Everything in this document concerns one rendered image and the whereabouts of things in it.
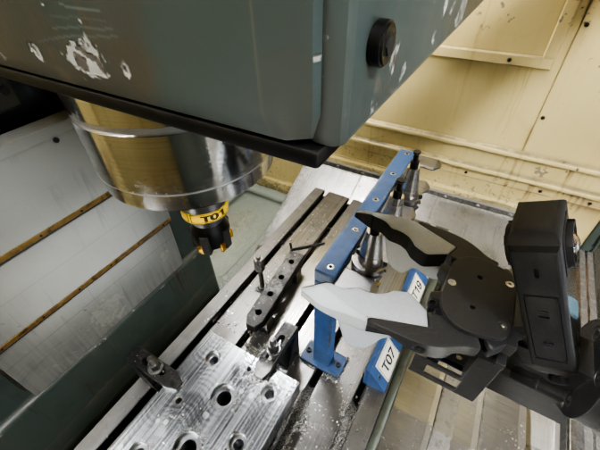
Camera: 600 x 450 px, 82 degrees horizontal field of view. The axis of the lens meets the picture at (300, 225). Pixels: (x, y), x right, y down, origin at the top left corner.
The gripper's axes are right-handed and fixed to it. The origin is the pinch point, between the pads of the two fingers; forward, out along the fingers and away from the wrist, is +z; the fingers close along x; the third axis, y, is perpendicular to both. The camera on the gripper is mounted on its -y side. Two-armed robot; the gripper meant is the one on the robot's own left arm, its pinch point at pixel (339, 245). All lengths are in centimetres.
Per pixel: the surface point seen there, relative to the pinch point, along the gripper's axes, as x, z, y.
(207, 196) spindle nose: -4.5, 9.8, -4.3
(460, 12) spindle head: 2.5, -4.0, -17.1
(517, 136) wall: 101, -17, 32
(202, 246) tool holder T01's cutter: -2.2, 15.1, 6.4
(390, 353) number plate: 23, -6, 53
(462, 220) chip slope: 94, -12, 64
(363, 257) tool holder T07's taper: 19.9, 3.0, 22.5
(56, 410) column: -23, 59, 69
